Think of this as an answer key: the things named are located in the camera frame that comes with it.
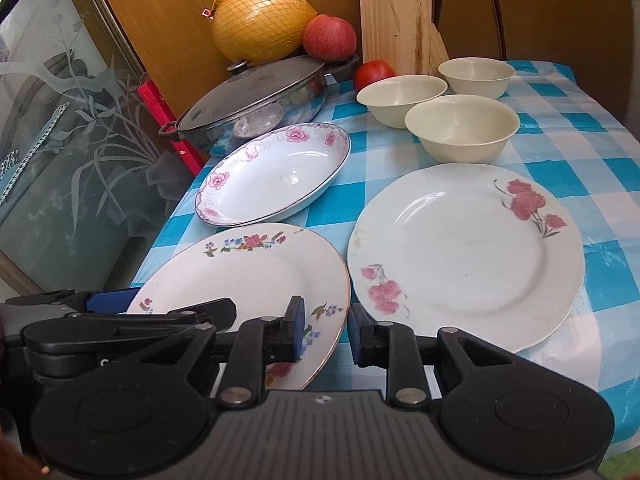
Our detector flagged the red tomato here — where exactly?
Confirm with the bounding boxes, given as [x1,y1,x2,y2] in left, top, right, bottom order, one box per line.
[352,60,396,92]

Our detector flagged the cream bowl front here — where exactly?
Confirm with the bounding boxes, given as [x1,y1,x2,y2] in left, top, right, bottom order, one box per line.
[405,94,520,164]

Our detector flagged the wooden cabinet panels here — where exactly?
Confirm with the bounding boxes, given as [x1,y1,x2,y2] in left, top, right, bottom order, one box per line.
[73,0,636,120]

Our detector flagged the cream bowl back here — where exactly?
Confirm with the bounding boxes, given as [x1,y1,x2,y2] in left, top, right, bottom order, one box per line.
[438,58,515,100]

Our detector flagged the yellow pomelo in net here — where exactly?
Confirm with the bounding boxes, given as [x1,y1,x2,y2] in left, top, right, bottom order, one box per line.
[202,0,317,65]

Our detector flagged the wooden knife block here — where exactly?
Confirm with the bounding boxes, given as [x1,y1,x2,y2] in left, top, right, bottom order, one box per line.
[359,0,448,76]

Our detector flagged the red apple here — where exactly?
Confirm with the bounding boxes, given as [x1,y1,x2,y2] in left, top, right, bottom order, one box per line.
[303,14,357,62]

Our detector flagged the white plate red flowers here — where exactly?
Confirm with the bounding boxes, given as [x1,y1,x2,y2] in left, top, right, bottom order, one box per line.
[347,164,585,352]

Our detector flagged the blue white checkered tablecloth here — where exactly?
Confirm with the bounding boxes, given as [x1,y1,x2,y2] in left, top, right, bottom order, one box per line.
[128,58,640,470]

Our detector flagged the red box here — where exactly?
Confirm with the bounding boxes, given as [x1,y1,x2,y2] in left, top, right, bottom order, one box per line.
[137,75,205,176]

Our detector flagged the steel pan with lid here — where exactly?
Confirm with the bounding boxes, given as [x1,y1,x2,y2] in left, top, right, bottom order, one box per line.
[158,54,359,153]

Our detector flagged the cream bowl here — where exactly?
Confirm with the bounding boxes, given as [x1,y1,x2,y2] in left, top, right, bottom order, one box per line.
[356,75,448,129]
[405,94,520,164]
[438,58,515,100]

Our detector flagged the deep plate pink flowers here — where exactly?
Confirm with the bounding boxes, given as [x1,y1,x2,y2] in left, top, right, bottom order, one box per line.
[194,122,352,228]

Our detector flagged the etched glass door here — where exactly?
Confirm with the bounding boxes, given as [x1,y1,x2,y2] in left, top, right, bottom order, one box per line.
[1,0,192,295]

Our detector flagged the white plate colourful flowers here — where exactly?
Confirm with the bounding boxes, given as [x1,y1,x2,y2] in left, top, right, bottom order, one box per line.
[127,223,350,390]

